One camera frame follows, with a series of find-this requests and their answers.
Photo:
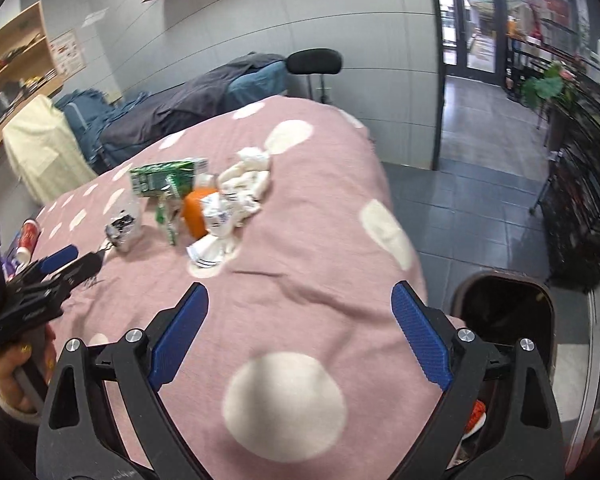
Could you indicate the black metal drawer rack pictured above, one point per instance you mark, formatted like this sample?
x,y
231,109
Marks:
x,y
570,197

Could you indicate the glass double door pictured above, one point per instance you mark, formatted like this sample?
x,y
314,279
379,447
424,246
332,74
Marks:
x,y
471,34

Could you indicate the pink polka dot blanket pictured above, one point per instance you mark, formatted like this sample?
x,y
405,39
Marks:
x,y
299,370

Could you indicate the dark brown trash bin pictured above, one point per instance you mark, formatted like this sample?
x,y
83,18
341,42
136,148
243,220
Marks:
x,y
502,308

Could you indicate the wooden cabinet shelf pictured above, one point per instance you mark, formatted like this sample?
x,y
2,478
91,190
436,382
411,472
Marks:
x,y
27,66

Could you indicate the white tissue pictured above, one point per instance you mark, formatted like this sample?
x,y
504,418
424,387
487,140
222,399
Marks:
x,y
239,191

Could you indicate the black round stool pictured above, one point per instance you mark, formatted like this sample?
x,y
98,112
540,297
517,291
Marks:
x,y
314,65

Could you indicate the green silver snack wrapper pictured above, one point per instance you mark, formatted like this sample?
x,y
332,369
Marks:
x,y
169,209

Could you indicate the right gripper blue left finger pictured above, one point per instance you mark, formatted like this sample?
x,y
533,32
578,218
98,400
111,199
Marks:
x,y
78,437

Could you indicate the person left hand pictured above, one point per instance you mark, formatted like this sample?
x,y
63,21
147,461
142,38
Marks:
x,y
24,365

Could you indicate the grey blue massage bed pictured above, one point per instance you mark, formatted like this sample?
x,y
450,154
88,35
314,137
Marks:
x,y
110,134

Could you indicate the green milk carton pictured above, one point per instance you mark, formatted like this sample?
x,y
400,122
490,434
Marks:
x,y
175,176

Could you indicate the green potted plant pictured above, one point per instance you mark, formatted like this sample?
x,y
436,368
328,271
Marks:
x,y
556,85

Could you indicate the cream cloth cover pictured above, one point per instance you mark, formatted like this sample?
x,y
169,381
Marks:
x,y
43,152

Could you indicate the clear plastic bag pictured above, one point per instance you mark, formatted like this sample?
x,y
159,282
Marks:
x,y
124,228

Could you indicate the wall poster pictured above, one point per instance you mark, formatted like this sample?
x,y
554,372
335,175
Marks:
x,y
67,54

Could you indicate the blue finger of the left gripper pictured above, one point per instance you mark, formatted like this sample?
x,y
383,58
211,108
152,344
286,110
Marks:
x,y
81,270
58,260

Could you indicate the orange peel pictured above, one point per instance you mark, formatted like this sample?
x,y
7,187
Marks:
x,y
192,212

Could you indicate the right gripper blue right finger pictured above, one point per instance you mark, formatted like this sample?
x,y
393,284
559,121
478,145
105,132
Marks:
x,y
522,435

